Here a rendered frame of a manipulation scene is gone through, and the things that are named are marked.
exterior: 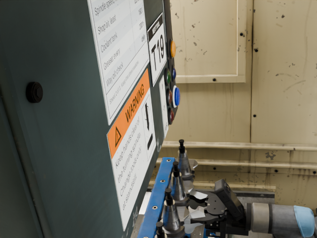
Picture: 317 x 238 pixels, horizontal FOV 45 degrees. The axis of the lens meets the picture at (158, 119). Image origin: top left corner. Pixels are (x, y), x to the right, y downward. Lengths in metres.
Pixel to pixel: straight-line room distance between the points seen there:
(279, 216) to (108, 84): 0.78
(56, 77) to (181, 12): 1.09
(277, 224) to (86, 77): 0.82
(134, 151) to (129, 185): 0.04
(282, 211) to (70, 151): 0.84
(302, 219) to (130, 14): 0.77
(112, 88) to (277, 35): 1.04
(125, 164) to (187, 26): 0.99
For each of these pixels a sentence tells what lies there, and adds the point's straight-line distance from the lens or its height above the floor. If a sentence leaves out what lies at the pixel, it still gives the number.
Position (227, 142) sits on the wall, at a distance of 1.49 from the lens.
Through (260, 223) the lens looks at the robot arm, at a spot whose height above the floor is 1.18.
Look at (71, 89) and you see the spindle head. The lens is 0.26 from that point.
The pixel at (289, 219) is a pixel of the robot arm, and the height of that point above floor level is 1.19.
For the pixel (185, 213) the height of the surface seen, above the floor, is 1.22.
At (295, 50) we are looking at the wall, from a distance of 1.35.
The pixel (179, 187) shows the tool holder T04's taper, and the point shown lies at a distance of 1.00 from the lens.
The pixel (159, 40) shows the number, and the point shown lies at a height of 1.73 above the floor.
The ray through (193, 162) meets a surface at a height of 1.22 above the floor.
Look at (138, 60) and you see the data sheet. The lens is 0.41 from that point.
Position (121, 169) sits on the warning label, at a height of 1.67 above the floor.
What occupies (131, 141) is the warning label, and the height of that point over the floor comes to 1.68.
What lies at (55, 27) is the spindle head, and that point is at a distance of 0.24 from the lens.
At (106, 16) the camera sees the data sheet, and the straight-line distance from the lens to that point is 0.32.
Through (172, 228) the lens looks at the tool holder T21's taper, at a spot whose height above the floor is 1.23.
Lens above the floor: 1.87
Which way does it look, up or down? 27 degrees down
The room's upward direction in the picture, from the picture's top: 6 degrees counter-clockwise
